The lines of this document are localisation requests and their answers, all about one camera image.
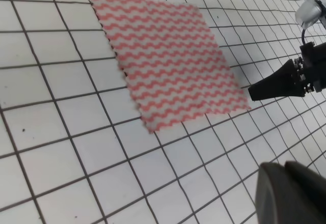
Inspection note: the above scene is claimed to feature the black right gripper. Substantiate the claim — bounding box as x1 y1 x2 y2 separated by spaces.
248 42 325 101

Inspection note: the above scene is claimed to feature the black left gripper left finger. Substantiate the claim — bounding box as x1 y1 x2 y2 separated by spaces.
255 163 313 224

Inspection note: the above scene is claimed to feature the white black-grid tablecloth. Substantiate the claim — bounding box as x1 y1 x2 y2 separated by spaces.
1 0 325 223

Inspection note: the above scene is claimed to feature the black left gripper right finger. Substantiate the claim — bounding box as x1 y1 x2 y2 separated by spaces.
285 161 325 223

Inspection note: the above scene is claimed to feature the pink wavy striped towel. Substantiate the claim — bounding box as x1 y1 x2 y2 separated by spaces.
90 0 250 132

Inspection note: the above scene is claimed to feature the black right camera cable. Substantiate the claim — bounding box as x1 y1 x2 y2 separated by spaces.
301 26 309 47

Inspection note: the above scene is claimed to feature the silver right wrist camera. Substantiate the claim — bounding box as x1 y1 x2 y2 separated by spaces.
295 0 325 30

